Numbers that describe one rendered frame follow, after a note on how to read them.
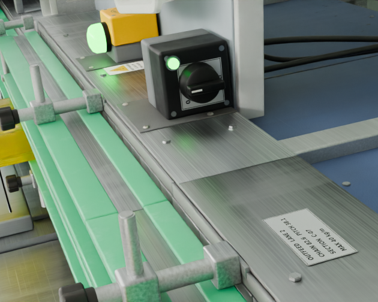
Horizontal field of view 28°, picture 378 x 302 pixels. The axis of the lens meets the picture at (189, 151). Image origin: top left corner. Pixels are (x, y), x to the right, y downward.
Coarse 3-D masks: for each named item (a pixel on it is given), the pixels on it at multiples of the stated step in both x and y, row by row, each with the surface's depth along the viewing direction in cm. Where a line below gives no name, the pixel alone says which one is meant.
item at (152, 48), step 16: (192, 32) 89; (208, 32) 88; (144, 48) 87; (160, 48) 83; (176, 48) 82; (192, 48) 83; (208, 48) 83; (224, 48) 84; (144, 64) 89; (160, 64) 82; (224, 64) 84; (160, 80) 83; (176, 80) 83; (224, 80) 85; (160, 96) 85; (176, 96) 84; (224, 96) 86; (160, 112) 87; (176, 112) 84; (192, 112) 85
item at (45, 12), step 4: (40, 0) 168; (44, 0) 168; (48, 0) 168; (52, 0) 153; (40, 4) 169; (44, 4) 168; (48, 4) 169; (52, 4) 153; (44, 8) 169; (48, 8) 169; (52, 8) 153; (56, 8) 154; (44, 12) 168; (48, 12) 168; (52, 12) 154; (56, 12) 155
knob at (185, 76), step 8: (192, 64) 83; (200, 64) 82; (208, 64) 83; (184, 72) 82; (192, 72) 81; (200, 72) 81; (208, 72) 82; (216, 72) 82; (184, 80) 82; (192, 80) 81; (200, 80) 82; (208, 80) 82; (216, 80) 82; (184, 88) 82; (192, 88) 80; (200, 88) 81; (208, 88) 81; (216, 88) 81; (224, 88) 82; (192, 96) 82; (200, 96) 82; (208, 96) 83
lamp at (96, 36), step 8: (96, 24) 111; (104, 24) 110; (88, 32) 110; (96, 32) 109; (104, 32) 110; (88, 40) 111; (96, 40) 109; (104, 40) 110; (96, 48) 110; (104, 48) 110
